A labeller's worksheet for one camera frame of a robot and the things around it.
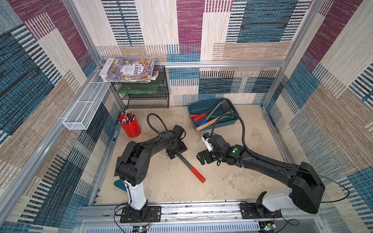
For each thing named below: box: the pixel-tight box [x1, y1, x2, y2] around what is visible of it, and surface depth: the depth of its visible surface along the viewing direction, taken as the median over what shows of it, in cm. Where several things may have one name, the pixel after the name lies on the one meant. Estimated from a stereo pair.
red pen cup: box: [119, 112, 142, 138], surface depth 101 cm
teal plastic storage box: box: [187, 98, 240, 131], surface depth 111 cm
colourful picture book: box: [105, 57, 155, 84], surface depth 81 cm
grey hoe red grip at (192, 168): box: [177, 153, 206, 184], surface depth 88 cm
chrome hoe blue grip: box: [199, 100, 231, 127], surface depth 113 cm
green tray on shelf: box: [116, 83, 159, 95], surface depth 101 cm
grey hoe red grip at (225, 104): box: [193, 99, 231, 123], surface depth 113 cm
